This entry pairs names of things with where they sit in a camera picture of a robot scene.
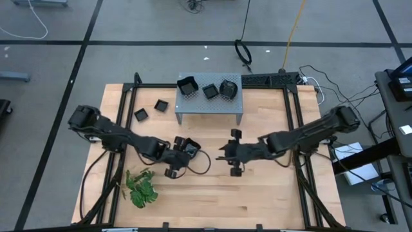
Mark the black desk crossbar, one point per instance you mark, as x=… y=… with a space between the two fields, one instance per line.
x=370 y=154

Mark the green artificial plant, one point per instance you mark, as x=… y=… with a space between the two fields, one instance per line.
x=141 y=190

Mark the black desk box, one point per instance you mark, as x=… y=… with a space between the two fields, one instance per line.
x=400 y=90

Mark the grey desk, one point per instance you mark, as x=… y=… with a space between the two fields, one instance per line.
x=394 y=122
x=400 y=193

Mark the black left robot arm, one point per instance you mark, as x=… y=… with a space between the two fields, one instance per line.
x=112 y=135

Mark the black round bowl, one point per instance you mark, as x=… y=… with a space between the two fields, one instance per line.
x=228 y=89

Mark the black perforated metal panel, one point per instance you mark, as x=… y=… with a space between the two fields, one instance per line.
x=270 y=79

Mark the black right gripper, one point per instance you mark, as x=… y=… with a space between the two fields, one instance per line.
x=248 y=152

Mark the grey cart base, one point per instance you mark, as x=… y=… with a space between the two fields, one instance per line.
x=38 y=2

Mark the black mini square plate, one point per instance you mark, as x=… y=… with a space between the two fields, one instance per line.
x=141 y=115
x=161 y=105

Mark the black floor object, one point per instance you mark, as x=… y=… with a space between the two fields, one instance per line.
x=4 y=108

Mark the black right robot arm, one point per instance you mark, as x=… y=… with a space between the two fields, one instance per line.
x=309 y=132

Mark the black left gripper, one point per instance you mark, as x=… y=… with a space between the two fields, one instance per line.
x=175 y=158

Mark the laptop with blue screen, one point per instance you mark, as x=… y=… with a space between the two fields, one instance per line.
x=406 y=67

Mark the grey floor foot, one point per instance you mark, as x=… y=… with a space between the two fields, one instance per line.
x=14 y=76

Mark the white arm base bracket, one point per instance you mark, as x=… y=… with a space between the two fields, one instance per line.
x=94 y=139

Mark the black stepped square plate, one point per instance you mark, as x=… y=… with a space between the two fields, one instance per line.
x=210 y=91

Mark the black deep square bowl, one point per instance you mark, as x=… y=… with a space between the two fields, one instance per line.
x=187 y=87

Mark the black aluminium table frame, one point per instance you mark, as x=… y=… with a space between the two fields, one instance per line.
x=128 y=86

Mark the grey perforated metal riser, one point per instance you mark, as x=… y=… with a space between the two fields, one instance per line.
x=209 y=108

